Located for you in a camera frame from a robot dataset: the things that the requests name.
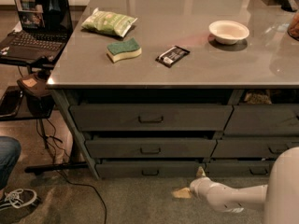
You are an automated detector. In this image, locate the black power cable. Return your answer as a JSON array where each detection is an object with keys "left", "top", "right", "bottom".
[{"left": 36, "top": 119, "right": 108, "bottom": 224}]

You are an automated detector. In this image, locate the white bowl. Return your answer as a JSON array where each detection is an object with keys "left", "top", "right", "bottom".
[{"left": 208, "top": 21, "right": 249, "bottom": 45}]

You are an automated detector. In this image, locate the black laptop stand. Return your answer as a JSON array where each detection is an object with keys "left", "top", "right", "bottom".
[{"left": 0, "top": 55, "right": 89, "bottom": 175}]

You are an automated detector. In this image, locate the green yellow sponge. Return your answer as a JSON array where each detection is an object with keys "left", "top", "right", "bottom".
[{"left": 107, "top": 38, "right": 142, "bottom": 63}]

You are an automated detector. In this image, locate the green chip bag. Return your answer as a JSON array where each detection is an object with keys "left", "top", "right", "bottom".
[{"left": 81, "top": 8, "right": 137, "bottom": 37}]

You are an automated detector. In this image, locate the black white sneaker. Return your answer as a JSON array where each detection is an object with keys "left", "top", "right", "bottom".
[{"left": 0, "top": 189, "right": 40, "bottom": 211}]

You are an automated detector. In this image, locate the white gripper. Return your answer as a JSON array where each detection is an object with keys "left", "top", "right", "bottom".
[{"left": 172, "top": 166, "right": 212, "bottom": 199}]

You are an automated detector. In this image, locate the black device with label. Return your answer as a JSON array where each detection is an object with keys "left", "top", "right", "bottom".
[{"left": 17, "top": 71, "right": 54, "bottom": 117}]

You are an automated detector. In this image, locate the black laptop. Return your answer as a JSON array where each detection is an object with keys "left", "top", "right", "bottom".
[{"left": 0, "top": 0, "right": 73, "bottom": 65}]

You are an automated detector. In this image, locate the grey drawer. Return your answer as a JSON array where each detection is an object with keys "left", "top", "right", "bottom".
[
  {"left": 85, "top": 138, "right": 217, "bottom": 158},
  {"left": 211, "top": 138, "right": 299, "bottom": 159},
  {"left": 205, "top": 161, "right": 274, "bottom": 177},
  {"left": 224, "top": 105, "right": 299, "bottom": 136},
  {"left": 69, "top": 104, "right": 233, "bottom": 132},
  {"left": 95, "top": 161, "right": 200, "bottom": 178}
]

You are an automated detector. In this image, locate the brown jar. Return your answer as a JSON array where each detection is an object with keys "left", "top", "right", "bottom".
[{"left": 288, "top": 12, "right": 299, "bottom": 40}]

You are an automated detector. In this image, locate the black snack bar wrapper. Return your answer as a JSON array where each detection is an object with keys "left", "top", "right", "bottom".
[{"left": 156, "top": 46, "right": 190, "bottom": 68}]

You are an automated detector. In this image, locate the blue jeans leg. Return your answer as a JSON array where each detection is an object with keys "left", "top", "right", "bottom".
[{"left": 0, "top": 136, "right": 21, "bottom": 189}]

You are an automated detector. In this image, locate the item in open shelf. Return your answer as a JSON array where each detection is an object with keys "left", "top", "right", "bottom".
[{"left": 244, "top": 91, "right": 272, "bottom": 105}]

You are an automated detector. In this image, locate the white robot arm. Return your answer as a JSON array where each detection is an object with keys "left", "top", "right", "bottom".
[{"left": 172, "top": 147, "right": 299, "bottom": 224}]

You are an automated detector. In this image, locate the black smartphone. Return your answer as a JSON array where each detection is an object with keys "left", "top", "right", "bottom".
[{"left": 0, "top": 90, "right": 22, "bottom": 118}]

